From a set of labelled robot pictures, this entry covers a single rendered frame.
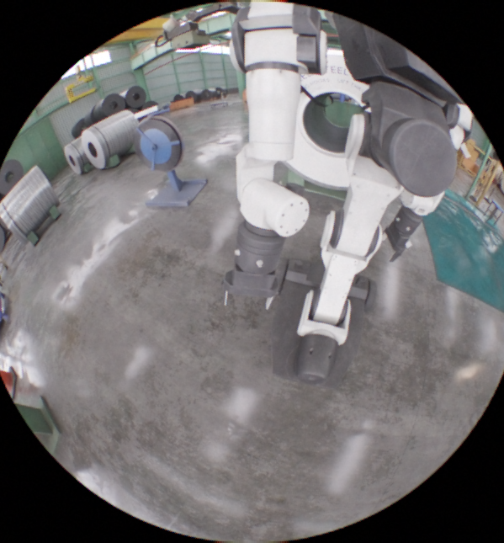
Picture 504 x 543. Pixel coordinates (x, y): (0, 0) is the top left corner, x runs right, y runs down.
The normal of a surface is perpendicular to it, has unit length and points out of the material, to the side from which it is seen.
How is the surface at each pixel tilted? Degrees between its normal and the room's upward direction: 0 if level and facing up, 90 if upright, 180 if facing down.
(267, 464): 0
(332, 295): 57
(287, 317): 0
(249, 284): 75
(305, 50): 80
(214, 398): 0
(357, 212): 89
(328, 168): 90
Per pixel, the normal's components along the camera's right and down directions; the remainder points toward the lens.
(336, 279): -0.33, 0.36
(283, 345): -0.08, -0.57
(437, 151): -0.35, 0.69
